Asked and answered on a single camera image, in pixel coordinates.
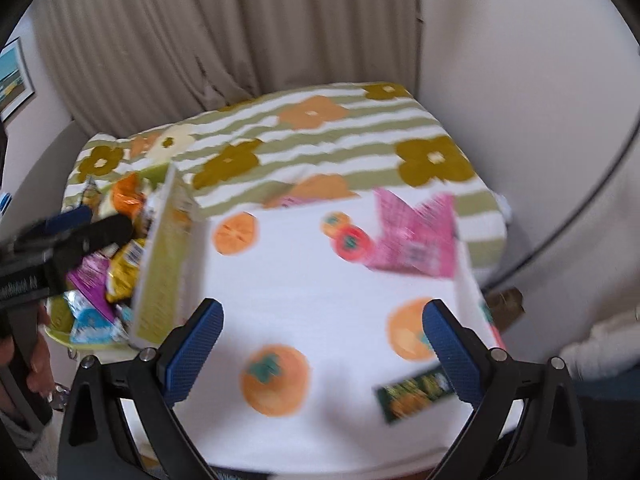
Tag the pink checked snack packet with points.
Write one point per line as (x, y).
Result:
(415, 235)

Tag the person's left hand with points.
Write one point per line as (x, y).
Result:
(44, 360)

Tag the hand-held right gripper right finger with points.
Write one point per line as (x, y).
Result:
(450, 350)

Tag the framed landscape picture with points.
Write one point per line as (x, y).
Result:
(15, 85)

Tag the person's white top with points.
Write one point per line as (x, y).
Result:
(605, 345)

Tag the blue and white object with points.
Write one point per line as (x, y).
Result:
(4, 203)

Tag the dark green snack packet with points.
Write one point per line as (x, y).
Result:
(415, 394)

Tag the pile of assorted snacks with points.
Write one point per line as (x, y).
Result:
(122, 260)

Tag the grey headboard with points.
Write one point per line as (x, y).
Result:
(45, 170)

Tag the beige curtain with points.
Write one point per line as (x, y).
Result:
(200, 35)

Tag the yellow-green tray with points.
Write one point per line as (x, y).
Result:
(57, 322)

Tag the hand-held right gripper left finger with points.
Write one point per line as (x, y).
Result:
(192, 350)

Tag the floral striped blanket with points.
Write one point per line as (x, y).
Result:
(350, 160)

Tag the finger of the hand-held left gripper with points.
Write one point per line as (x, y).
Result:
(95, 242)
(65, 222)

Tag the person's blue pants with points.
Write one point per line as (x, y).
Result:
(610, 392)

